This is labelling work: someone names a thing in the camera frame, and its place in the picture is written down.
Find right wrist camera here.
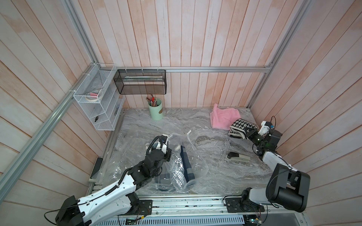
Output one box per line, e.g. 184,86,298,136
258,121,275,136

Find dark blue folded blanket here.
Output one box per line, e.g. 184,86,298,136
156,145,196,191

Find pink fleece blanket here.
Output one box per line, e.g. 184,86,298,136
210,104,241,130

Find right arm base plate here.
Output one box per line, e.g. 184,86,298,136
224,197,265,213

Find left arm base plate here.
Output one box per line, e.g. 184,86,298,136
124,200,153,215

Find grey black stapler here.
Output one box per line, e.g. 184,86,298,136
226,152,250,163

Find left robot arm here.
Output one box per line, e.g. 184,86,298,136
53,147,172,226

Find mint green pencil cup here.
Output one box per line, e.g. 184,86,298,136
149,99,163,121

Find black mesh wall basket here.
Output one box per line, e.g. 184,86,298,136
113,69,167,95

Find white wire mesh shelf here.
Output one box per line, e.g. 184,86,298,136
74,63,125,131

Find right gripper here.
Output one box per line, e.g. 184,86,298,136
245,126,266,148

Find tape roll on shelf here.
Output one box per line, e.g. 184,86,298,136
84,92,103,102

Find aluminium frame rail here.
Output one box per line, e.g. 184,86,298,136
114,66,271,73

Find clear plastic vacuum bag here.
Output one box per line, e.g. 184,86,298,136
95,130,209,195

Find black white houndstooth knit blanket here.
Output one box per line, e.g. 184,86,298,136
228,118,258,139

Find coloured pencils in cup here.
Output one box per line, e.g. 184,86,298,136
146,94,158,107

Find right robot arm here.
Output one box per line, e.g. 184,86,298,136
245,128,310,212

